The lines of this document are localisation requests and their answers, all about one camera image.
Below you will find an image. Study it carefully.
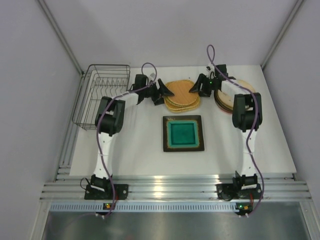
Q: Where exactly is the purple cable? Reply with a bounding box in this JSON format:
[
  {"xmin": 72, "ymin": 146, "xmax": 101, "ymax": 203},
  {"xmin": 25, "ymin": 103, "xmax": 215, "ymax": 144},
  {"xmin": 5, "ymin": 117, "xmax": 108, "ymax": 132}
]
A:
[
  {"xmin": 206, "ymin": 44, "xmax": 265, "ymax": 217},
  {"xmin": 96, "ymin": 62, "xmax": 158, "ymax": 218}
]

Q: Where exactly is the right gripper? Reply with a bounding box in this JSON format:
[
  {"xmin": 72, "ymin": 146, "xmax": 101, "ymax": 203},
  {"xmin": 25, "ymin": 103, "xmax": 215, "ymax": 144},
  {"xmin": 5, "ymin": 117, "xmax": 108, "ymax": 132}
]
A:
[{"xmin": 189, "ymin": 74, "xmax": 216, "ymax": 98}]

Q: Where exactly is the dark square plate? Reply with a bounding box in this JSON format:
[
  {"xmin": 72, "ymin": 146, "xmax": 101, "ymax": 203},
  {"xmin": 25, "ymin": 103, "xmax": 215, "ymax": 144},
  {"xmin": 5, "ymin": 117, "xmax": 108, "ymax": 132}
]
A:
[{"xmin": 162, "ymin": 115, "xmax": 205, "ymax": 152}]

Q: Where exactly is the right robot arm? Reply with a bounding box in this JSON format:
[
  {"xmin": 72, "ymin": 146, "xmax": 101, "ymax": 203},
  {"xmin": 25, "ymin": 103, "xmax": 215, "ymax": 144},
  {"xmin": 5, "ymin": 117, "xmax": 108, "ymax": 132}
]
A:
[{"xmin": 189, "ymin": 64, "xmax": 262, "ymax": 199}]

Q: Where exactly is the orange woven square plate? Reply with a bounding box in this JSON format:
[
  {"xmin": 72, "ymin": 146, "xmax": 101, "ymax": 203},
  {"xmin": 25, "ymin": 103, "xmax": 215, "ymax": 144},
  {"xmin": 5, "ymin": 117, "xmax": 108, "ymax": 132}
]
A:
[{"xmin": 164, "ymin": 79, "xmax": 199, "ymax": 107}]

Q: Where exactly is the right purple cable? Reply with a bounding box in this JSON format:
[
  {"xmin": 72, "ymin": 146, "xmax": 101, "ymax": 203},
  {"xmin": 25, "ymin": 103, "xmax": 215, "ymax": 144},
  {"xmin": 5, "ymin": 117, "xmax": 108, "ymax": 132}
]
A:
[{"xmin": 206, "ymin": 44, "xmax": 265, "ymax": 217}]

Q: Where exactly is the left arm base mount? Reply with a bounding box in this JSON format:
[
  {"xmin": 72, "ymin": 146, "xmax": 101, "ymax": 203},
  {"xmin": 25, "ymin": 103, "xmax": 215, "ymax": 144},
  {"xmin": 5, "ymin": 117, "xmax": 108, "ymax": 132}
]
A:
[{"xmin": 84, "ymin": 184, "xmax": 129, "ymax": 200}]

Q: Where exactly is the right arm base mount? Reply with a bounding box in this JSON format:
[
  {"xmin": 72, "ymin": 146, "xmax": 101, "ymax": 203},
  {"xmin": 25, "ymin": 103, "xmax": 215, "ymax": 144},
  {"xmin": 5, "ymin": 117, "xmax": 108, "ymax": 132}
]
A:
[{"xmin": 216, "ymin": 183, "xmax": 262, "ymax": 202}]

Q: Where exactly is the aluminium rail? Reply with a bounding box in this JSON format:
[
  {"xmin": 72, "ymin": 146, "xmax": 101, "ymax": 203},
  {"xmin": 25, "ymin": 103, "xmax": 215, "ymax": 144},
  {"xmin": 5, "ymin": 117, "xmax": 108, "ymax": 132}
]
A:
[{"xmin": 40, "ymin": 174, "xmax": 312, "ymax": 202}]

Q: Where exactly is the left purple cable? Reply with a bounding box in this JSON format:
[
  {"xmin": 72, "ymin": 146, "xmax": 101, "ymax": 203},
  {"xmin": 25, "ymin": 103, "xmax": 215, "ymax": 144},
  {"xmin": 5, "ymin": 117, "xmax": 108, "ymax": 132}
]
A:
[{"xmin": 96, "ymin": 62, "xmax": 158, "ymax": 218}]

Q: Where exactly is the slotted cable duct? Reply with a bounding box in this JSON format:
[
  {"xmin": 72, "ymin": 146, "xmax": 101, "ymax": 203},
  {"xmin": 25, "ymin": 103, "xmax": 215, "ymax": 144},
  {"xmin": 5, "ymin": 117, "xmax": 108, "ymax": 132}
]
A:
[{"xmin": 50, "ymin": 202, "xmax": 250, "ymax": 213}]

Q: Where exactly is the dark wire dish rack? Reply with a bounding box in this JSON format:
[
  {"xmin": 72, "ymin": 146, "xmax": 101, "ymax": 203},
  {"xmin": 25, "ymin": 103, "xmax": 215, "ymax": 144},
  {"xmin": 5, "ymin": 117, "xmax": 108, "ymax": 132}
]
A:
[{"xmin": 71, "ymin": 64, "xmax": 131, "ymax": 130}]

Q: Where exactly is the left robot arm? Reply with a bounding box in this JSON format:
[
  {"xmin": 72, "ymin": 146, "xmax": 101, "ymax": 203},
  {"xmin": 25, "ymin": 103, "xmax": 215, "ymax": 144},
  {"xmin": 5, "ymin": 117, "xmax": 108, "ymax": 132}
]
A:
[{"xmin": 91, "ymin": 74, "xmax": 175, "ymax": 199}]

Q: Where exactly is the beige plate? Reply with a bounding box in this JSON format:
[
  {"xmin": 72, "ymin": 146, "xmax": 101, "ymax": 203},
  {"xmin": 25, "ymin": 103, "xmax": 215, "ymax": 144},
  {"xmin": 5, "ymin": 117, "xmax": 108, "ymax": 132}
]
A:
[{"xmin": 217, "ymin": 79, "xmax": 256, "ymax": 109}]

